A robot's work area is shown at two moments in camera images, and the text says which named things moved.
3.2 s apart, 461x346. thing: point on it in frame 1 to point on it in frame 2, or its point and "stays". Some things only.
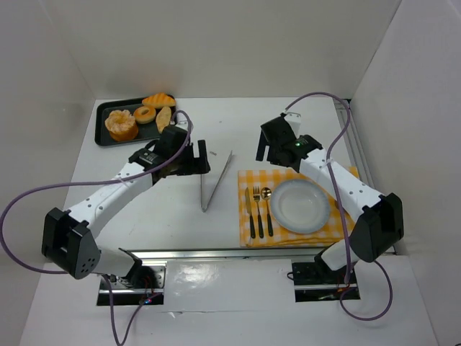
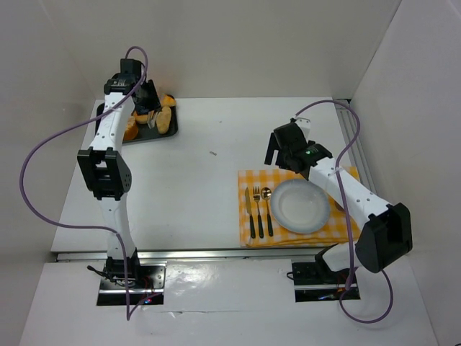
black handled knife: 248,209 stays
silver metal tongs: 204,209 to 152,115
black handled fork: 256,197 stays
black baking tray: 146,132 stays
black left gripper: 197,160 to 147,99
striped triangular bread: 160,100 stays
